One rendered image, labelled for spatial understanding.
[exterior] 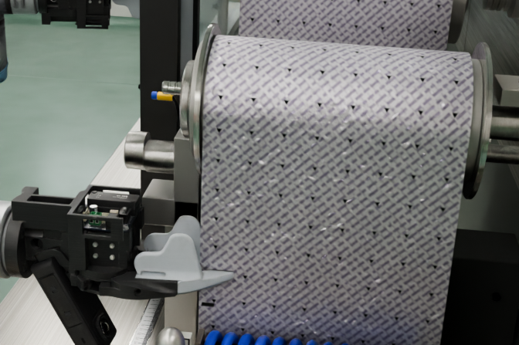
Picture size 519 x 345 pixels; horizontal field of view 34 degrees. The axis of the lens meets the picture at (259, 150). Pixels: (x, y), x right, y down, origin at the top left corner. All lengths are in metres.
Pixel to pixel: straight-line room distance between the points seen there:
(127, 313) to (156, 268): 0.33
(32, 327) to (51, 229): 0.31
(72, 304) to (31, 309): 0.31
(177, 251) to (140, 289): 0.05
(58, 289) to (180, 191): 0.15
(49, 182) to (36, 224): 2.98
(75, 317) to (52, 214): 0.11
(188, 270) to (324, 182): 0.15
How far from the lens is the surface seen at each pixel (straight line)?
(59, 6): 1.50
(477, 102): 0.77
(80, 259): 0.82
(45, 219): 0.83
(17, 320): 1.15
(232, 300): 0.84
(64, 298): 0.86
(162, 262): 0.81
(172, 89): 0.85
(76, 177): 3.85
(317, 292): 0.83
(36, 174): 3.90
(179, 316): 0.96
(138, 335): 1.10
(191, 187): 0.88
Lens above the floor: 1.51
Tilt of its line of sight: 21 degrees down
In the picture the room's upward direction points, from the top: 3 degrees clockwise
